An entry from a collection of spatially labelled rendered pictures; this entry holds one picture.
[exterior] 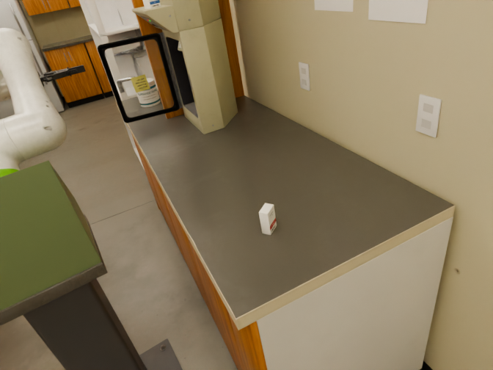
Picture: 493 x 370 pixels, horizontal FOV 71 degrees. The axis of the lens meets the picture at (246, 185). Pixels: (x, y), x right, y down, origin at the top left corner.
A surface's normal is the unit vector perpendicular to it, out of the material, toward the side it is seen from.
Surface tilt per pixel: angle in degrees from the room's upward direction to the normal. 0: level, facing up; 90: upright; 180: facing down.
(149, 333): 0
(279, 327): 90
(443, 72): 90
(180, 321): 0
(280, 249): 0
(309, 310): 90
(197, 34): 90
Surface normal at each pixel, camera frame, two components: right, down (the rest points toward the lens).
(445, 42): -0.89, 0.35
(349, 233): -0.15, -0.83
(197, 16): 0.43, 0.43
